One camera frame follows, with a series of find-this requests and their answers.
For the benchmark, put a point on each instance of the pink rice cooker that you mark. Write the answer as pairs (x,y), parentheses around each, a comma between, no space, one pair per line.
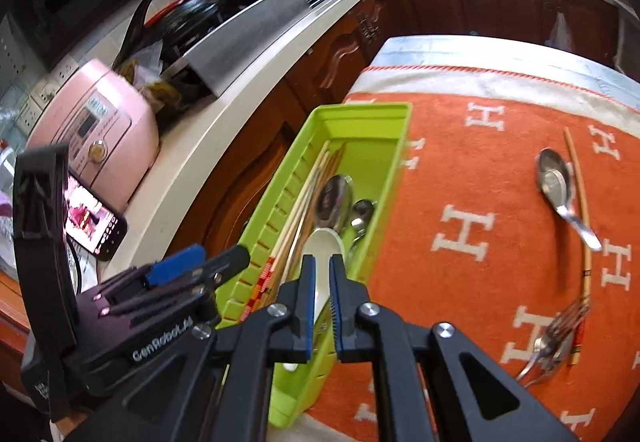
(110,122)

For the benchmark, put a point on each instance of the yellow food bag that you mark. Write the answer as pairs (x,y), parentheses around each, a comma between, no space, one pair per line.
(160,87)

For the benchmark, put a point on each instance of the white ceramic spoon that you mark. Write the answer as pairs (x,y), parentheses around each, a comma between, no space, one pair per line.
(322,247)

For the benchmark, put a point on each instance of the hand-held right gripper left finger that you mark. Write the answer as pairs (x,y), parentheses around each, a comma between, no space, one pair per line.
(310,307)

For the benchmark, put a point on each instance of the grey steel cabinet panel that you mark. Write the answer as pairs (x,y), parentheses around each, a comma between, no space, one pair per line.
(627,42)

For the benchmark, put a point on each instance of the brown wooden kitchen cabinets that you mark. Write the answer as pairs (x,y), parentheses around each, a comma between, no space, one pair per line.
(450,7)

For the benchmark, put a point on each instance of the cream kitchen countertop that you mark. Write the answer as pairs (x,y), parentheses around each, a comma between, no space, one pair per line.
(210,137)

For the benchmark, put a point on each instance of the large metal spoon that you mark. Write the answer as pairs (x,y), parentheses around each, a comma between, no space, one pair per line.
(331,202)

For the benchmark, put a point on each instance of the orange printed blanket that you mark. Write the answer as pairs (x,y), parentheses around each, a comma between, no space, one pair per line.
(475,172)

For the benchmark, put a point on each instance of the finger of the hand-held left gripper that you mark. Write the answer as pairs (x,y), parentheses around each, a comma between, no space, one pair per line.
(175,264)
(225,262)

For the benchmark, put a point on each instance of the white hanging plastic bag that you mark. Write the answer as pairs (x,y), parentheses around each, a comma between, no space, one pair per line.
(559,32)

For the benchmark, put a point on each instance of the smartphone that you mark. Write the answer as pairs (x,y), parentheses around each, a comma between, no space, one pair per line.
(97,222)

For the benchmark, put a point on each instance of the green plastic utensil tray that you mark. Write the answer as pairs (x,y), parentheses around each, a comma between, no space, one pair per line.
(360,122)

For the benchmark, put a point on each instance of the light blue table cover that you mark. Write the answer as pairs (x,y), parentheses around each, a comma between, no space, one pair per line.
(475,50)

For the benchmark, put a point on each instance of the small metal spoon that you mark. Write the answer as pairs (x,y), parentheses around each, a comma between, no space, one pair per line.
(362,214)

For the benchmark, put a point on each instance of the white wall sockets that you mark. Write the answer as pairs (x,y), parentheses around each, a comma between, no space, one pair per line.
(50,92)

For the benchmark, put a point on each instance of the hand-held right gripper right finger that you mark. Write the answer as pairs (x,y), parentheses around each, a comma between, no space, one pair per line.
(336,307)

